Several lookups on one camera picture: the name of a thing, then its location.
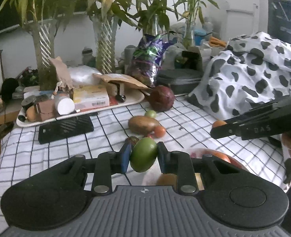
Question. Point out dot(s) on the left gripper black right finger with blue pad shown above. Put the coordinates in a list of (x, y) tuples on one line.
[(228, 194)]

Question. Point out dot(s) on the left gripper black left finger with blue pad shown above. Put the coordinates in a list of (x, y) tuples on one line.
[(56, 196)]

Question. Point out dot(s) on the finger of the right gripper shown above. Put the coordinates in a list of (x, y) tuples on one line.
[(225, 131), (261, 115)]

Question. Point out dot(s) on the small orange cherry tomato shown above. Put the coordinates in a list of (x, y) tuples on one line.
[(159, 131)]

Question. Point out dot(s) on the red onion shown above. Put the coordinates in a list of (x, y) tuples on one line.
[(161, 98)]

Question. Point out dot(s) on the small green tomato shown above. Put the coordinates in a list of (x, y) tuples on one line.
[(151, 114)]

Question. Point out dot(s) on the brown mango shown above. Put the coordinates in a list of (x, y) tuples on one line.
[(142, 125)]

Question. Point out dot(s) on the dark purple tomato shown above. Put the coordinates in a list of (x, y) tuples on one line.
[(132, 140)]

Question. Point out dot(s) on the white checkered tablecloth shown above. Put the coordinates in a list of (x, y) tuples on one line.
[(187, 128)]

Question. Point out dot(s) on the large orange tomato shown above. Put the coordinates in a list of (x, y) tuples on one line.
[(224, 157)]

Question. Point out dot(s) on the cow print blanket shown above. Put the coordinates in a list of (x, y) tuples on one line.
[(252, 70)]

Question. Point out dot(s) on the black rectangular device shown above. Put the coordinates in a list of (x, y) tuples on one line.
[(65, 128)]

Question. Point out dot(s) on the black zip case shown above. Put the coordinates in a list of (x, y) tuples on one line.
[(180, 81)]

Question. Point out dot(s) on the yellow potato on plate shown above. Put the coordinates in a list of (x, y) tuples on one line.
[(167, 180)]

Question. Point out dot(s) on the white round jar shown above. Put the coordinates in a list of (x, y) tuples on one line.
[(64, 105)]

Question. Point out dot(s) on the white serving tray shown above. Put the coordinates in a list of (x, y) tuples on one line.
[(133, 96)]

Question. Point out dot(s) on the yellow cardboard box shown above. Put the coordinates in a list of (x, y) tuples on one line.
[(91, 97)]

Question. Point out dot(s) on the purple foil snack bag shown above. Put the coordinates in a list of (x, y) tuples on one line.
[(147, 58)]

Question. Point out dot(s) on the brown paper bag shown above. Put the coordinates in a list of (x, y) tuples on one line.
[(64, 81)]

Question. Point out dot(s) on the brown padded envelope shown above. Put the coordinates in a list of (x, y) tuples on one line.
[(128, 80)]

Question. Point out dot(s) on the right bamboo plant vase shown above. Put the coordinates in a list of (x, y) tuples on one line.
[(189, 12)]

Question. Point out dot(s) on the middle glass vase plant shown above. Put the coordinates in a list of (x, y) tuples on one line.
[(106, 16)]

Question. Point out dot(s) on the glass vase plant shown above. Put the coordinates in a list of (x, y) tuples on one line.
[(106, 16), (41, 19)]

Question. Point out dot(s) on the left glass vase plant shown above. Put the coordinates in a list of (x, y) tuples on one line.
[(41, 19)]

